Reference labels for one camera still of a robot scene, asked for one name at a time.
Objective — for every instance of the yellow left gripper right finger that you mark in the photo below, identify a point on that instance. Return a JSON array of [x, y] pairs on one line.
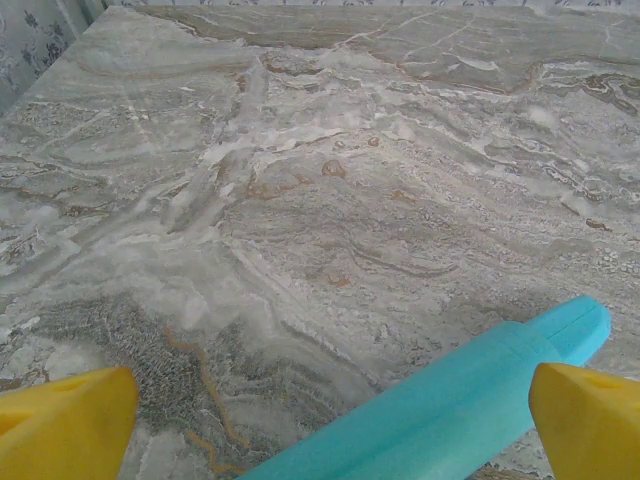
[[590, 430]]

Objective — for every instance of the teal plastic tube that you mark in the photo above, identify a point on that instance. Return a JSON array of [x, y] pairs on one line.
[[425, 400]]

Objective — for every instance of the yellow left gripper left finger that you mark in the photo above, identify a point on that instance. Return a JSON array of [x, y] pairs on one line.
[[60, 425]]

